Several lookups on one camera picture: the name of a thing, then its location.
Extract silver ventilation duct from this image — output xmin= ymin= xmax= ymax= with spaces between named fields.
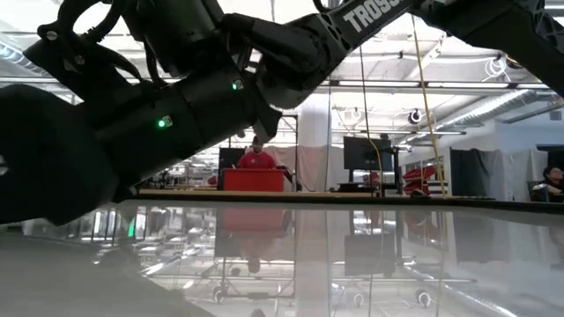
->
xmin=434 ymin=90 xmax=537 ymax=133

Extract black hanging cable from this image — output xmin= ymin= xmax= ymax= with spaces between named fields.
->
xmin=359 ymin=43 xmax=385 ymax=197

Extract white coiled cable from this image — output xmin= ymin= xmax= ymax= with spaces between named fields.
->
xmin=484 ymin=55 xmax=508 ymax=83

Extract red box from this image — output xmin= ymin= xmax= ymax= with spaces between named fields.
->
xmin=222 ymin=168 xmax=286 ymax=193

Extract red folded object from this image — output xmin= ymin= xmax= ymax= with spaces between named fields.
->
xmin=403 ymin=165 xmax=437 ymax=195

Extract large black monitor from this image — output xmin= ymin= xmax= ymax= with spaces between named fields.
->
xmin=343 ymin=136 xmax=394 ymax=173

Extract yellow hanging cable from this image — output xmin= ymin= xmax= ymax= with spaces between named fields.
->
xmin=409 ymin=12 xmax=447 ymax=198

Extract pale hanging curtain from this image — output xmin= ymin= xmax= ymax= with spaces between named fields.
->
xmin=263 ymin=144 xmax=330 ymax=193

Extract dark hanging curtain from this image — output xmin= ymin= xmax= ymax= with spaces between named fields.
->
xmin=449 ymin=148 xmax=508 ymax=202

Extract black table frame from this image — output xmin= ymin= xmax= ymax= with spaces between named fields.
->
xmin=131 ymin=193 xmax=564 ymax=216

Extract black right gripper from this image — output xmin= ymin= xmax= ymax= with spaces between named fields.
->
xmin=0 ymin=84 xmax=121 ymax=225

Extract person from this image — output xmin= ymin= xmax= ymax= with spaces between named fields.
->
xmin=236 ymin=135 xmax=294 ymax=184
xmin=531 ymin=166 xmax=564 ymax=203

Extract small black monitor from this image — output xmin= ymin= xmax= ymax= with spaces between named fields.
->
xmin=219 ymin=147 xmax=246 ymax=190

